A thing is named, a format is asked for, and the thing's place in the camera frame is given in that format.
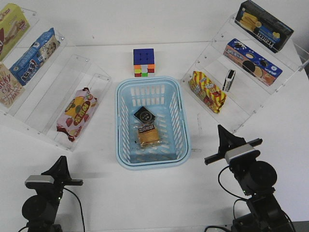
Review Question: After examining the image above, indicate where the clear acrylic left shelf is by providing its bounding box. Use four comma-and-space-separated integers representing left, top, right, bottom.
0, 8, 112, 151

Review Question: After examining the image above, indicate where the light blue plastic basket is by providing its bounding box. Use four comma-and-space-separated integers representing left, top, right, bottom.
115, 76, 191, 170

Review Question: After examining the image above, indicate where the yellow red snack packet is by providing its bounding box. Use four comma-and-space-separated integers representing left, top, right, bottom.
188, 71, 227, 114

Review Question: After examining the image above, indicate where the clear acrylic shelf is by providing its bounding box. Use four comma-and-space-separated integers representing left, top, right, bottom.
181, 14, 309, 132
0, 8, 112, 151

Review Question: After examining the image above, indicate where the blue cookie bag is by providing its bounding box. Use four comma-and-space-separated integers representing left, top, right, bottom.
9, 28, 60, 86

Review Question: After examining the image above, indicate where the blue Oreo cookie box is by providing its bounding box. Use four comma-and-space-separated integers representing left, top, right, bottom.
223, 38, 282, 86

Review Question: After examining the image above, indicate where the yellow green snack box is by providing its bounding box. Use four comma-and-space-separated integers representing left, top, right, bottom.
0, 3, 30, 61

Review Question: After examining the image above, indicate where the pink strawberry cookie packet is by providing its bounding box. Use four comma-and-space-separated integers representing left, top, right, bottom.
56, 87, 98, 142

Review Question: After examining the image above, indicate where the colourful Rubik's cube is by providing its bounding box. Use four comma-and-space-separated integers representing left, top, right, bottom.
133, 48, 155, 77

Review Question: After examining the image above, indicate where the clear acrylic right shelf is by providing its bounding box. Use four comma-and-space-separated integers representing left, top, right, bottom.
181, 14, 309, 132

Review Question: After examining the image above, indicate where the black tissue pack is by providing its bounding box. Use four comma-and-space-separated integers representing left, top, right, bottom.
134, 106, 155, 124

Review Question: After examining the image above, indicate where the beige Pocky box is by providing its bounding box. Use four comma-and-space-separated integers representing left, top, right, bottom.
0, 62, 25, 108

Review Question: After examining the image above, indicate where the brown bread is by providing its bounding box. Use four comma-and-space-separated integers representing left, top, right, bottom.
134, 123, 162, 148

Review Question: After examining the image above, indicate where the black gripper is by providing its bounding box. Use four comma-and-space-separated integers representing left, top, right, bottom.
204, 125, 263, 165
36, 156, 84, 196

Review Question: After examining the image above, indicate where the small black white box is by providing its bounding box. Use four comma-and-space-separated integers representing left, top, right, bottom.
223, 69, 236, 92

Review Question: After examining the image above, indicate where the black Tanza cookie box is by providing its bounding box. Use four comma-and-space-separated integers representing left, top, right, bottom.
235, 0, 294, 53

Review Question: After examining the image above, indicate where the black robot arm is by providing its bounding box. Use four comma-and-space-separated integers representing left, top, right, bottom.
22, 156, 83, 232
205, 125, 295, 232

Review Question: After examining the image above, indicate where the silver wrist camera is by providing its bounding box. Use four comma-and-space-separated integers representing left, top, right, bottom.
225, 144, 260, 164
25, 175, 55, 189

